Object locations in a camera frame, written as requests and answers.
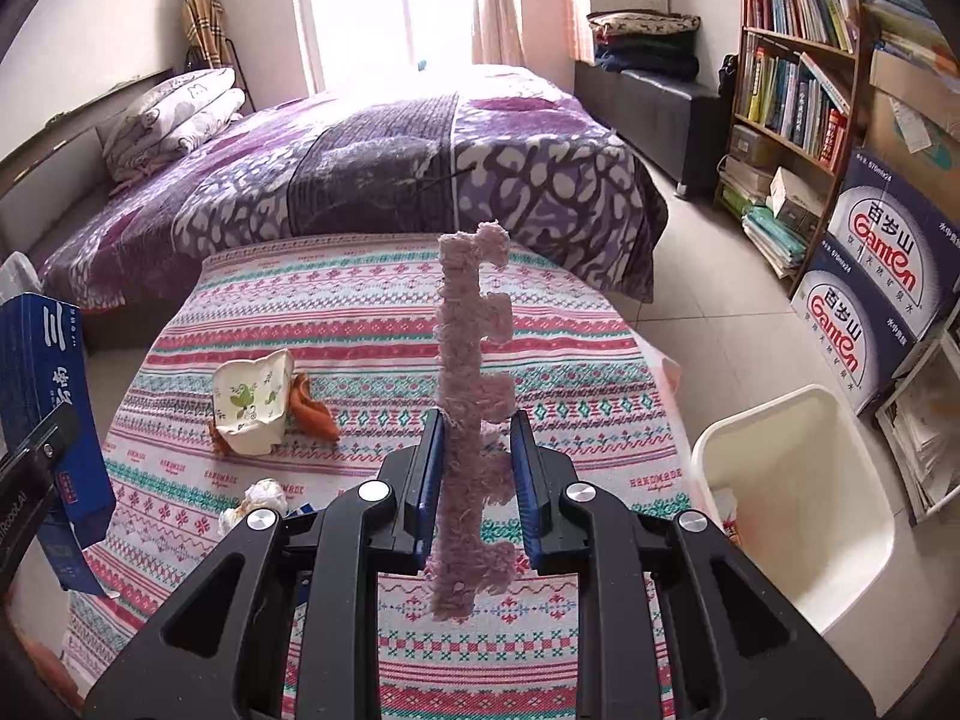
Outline white rack with papers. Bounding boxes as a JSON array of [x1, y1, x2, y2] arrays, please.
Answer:
[[874, 330, 960, 526]]

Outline pink foam strip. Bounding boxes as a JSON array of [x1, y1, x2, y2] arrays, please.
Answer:
[[424, 221, 526, 623]]

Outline white paper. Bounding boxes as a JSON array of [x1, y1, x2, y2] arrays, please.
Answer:
[[219, 478, 290, 537]]

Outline brown cardboard box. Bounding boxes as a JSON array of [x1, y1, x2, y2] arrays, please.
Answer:
[[862, 52, 960, 203]]

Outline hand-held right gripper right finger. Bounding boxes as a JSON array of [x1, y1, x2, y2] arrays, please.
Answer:
[[508, 409, 878, 720]]

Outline patterned cushion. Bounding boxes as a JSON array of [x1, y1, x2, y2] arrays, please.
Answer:
[[587, 11, 702, 37]]

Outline patterned tablecloth table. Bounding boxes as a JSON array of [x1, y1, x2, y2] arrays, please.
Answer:
[[60, 232, 695, 720]]

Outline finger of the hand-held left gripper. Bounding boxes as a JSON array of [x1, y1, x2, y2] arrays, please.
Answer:
[[0, 405, 82, 567]]

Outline dark bed frame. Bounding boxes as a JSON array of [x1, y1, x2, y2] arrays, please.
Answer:
[[0, 67, 177, 271]]

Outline window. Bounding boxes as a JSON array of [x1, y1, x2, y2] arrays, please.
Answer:
[[289, 0, 481, 95]]

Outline folded white quilt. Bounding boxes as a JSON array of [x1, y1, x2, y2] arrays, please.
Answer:
[[101, 67, 247, 181]]

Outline white cabinet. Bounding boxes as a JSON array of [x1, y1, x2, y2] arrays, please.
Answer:
[[566, 0, 668, 65]]

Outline stack of dark clothes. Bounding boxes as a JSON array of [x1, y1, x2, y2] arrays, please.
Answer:
[[592, 30, 700, 80]]

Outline bed with purple blanket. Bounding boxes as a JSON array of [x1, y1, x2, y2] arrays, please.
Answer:
[[37, 64, 668, 312]]

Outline blue milk carton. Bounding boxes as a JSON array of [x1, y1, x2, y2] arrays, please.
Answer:
[[285, 504, 317, 610]]

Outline cream leaf-print paper cup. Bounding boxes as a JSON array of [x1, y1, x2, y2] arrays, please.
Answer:
[[212, 349, 295, 455]]

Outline plaid cloth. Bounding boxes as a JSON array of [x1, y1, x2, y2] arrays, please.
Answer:
[[184, 0, 235, 72]]

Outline blue water carton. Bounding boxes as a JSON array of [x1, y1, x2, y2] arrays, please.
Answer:
[[825, 148, 960, 383], [791, 232, 920, 417]]

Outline pale pink curtain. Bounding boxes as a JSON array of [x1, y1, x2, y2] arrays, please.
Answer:
[[472, 0, 526, 68]]

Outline pile of books and papers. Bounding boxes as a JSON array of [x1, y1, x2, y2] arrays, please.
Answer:
[[859, 0, 960, 76]]

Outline row of upright books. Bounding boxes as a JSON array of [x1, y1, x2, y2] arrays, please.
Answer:
[[746, 0, 860, 53], [739, 49, 852, 170]]

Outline stack of flat books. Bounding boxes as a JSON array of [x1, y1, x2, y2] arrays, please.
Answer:
[[716, 154, 826, 278]]

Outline black coat rack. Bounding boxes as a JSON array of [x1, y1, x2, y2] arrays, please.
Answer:
[[184, 41, 257, 115]]

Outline white plastic bin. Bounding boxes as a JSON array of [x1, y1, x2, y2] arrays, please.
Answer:
[[690, 384, 897, 638]]

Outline wooden bookshelf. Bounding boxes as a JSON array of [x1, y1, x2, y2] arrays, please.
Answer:
[[712, 0, 875, 297]]

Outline dark blue cardboard box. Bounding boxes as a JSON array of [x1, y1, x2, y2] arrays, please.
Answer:
[[0, 292, 117, 597]]

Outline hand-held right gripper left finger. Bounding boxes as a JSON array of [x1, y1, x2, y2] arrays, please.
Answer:
[[82, 409, 451, 720]]

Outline dark storage bench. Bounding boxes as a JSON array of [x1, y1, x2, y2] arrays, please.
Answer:
[[574, 60, 732, 200]]

